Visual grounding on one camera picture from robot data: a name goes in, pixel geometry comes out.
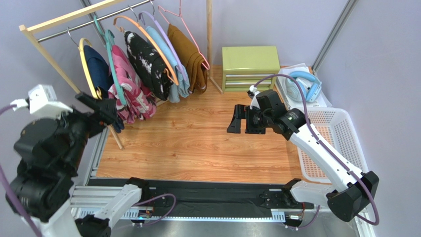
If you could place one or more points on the teal clothes hanger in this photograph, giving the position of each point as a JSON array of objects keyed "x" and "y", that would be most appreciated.
[{"x": 108, "y": 37}]

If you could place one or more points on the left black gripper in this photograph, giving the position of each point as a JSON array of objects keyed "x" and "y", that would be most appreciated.
[{"x": 105, "y": 113}]

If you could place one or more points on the green drawer cabinet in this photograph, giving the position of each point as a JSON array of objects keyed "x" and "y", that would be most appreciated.
[{"x": 243, "y": 66}]

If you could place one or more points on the pink camouflage trousers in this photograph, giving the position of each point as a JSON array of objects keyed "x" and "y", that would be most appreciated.
[{"x": 141, "y": 102}]

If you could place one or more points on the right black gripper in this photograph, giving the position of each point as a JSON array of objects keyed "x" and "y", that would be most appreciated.
[{"x": 249, "y": 119}]

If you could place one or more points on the wooden clothes rack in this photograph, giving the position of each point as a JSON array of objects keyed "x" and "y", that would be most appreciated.
[{"x": 90, "y": 9}]

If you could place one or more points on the pink wire hanger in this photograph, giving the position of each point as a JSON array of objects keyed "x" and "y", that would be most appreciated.
[{"x": 179, "y": 15}]

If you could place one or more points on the light blue headphones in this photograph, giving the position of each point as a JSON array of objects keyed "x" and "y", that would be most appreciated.
[{"x": 310, "y": 85}]

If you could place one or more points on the brown trousers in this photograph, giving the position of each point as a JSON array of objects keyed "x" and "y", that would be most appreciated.
[{"x": 190, "y": 58}]

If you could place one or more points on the purple clothes hanger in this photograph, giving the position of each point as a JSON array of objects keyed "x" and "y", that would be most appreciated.
[{"x": 164, "y": 44}]

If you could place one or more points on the black white speckled trousers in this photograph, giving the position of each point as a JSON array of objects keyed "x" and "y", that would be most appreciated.
[{"x": 148, "y": 64}]

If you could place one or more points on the dark blue denim trousers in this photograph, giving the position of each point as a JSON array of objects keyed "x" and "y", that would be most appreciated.
[{"x": 99, "y": 71}]

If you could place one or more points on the yellow clothes hanger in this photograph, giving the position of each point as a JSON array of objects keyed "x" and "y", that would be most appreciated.
[{"x": 82, "y": 43}]

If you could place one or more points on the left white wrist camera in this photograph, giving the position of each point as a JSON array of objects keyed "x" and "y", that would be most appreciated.
[{"x": 42, "y": 103}]

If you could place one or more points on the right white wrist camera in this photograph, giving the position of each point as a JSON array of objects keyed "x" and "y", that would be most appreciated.
[{"x": 252, "y": 93}]

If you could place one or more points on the orange clothes hanger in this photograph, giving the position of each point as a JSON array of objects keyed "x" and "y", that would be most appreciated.
[{"x": 170, "y": 72}]

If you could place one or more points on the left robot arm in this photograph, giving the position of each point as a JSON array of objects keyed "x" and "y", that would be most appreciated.
[{"x": 51, "y": 149}]

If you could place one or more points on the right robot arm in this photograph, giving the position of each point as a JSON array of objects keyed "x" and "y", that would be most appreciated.
[{"x": 350, "y": 190}]

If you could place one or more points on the light blue trousers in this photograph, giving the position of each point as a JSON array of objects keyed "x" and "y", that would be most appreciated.
[{"x": 178, "y": 91}]

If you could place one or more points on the white plastic basket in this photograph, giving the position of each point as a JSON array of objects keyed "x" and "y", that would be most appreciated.
[{"x": 335, "y": 125}]

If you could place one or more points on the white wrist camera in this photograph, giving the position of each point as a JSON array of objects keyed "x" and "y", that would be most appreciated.
[
  {"x": 252, "y": 93},
  {"x": 42, "y": 103}
]

